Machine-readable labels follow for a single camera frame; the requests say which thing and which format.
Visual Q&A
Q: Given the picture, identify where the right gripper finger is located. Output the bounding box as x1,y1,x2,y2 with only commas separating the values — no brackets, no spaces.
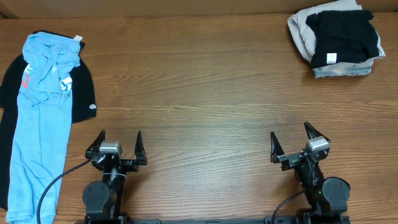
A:
270,131,285,164
304,121,330,142

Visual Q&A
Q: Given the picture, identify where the black t-shirt on left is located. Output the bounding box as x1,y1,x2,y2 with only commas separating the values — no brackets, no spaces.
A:
0,29,98,211

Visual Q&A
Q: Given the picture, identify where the light blue t-shirt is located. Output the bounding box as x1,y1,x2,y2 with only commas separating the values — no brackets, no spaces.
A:
6,32,80,223

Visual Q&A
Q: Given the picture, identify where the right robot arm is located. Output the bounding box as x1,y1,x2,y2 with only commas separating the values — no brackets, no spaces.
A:
270,121,351,223

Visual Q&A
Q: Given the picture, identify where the folded beige t-shirt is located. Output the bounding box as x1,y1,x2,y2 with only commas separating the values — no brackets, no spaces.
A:
287,0,386,78

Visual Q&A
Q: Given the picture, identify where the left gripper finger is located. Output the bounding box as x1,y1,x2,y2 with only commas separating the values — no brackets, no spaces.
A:
134,131,147,166
85,129,106,159

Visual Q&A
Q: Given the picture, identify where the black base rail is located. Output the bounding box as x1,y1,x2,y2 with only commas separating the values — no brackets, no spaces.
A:
74,215,352,224

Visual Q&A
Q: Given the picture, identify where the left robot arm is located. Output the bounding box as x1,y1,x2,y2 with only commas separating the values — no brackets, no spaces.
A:
82,130,147,224

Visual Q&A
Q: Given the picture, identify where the folded black t-shirt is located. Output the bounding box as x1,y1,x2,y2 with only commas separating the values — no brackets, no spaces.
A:
306,10,379,68

